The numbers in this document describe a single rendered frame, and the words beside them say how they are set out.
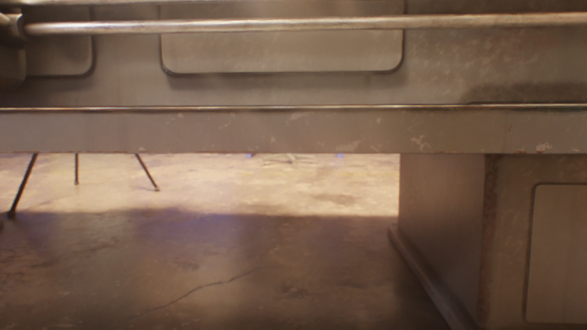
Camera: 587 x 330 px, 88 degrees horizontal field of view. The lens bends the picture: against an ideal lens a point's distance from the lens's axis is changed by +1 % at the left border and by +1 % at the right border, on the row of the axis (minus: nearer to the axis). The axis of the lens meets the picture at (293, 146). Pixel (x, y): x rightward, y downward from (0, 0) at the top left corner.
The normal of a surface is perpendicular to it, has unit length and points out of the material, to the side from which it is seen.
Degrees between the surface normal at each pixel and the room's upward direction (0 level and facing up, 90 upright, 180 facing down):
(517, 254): 90
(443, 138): 90
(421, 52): 90
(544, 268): 90
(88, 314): 0
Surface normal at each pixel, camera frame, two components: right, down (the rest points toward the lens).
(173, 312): 0.00, -1.00
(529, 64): -0.05, 0.10
